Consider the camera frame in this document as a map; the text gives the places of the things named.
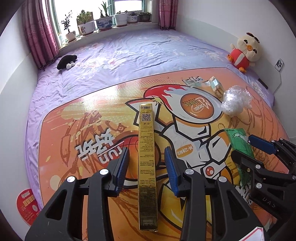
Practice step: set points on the green snack wrapper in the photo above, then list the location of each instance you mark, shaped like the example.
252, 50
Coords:
239, 143

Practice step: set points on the small patterned flower pot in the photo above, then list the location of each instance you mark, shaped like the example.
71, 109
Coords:
132, 18

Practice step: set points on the left pink curtain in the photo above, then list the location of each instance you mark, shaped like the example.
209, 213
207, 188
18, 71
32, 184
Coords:
39, 32

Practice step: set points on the purple floral bed quilt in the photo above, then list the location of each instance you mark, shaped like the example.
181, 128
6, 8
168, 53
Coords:
109, 61

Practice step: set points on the chick plush toy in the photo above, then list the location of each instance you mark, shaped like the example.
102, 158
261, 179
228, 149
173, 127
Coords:
246, 52

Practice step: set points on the clear plastic bag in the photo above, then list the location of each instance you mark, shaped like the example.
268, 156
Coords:
235, 100

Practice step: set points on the pink curtain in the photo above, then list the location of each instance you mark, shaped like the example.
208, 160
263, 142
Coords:
39, 32
168, 14

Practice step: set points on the green framed window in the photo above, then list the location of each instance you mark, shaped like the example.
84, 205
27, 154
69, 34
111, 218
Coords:
60, 8

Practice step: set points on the white headboard panel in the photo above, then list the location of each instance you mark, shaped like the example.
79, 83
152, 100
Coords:
222, 39

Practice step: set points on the leafy plant white pot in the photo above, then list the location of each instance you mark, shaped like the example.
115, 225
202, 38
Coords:
85, 23

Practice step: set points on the orange cartoon folding table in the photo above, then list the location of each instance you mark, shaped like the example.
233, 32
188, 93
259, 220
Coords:
82, 136

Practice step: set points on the small plant white pot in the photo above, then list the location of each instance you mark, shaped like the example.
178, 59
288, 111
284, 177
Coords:
71, 35

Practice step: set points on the wall power socket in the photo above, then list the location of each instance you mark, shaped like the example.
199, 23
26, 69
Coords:
279, 64

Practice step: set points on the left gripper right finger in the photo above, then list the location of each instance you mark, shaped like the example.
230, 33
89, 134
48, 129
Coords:
175, 169

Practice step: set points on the red round sticker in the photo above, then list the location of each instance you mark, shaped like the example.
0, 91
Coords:
27, 206

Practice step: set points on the gold long box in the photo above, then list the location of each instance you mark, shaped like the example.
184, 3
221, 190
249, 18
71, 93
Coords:
147, 190

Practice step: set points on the right pink curtain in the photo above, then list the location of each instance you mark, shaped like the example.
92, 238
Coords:
168, 14

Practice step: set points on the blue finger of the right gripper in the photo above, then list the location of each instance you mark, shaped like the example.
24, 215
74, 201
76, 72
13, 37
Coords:
244, 161
263, 145

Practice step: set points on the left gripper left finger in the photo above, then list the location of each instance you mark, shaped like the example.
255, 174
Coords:
118, 169

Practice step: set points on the white flower pot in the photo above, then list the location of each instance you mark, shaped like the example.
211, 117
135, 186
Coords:
121, 19

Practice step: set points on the small carton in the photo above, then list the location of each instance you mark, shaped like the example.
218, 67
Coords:
216, 86

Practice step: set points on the black white plush toy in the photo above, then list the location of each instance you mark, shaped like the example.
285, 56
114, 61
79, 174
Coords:
66, 62

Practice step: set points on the dark flower pot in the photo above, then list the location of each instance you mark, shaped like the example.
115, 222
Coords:
144, 17

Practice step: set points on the blue white porcelain planter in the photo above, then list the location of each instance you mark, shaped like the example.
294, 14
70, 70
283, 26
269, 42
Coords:
105, 21

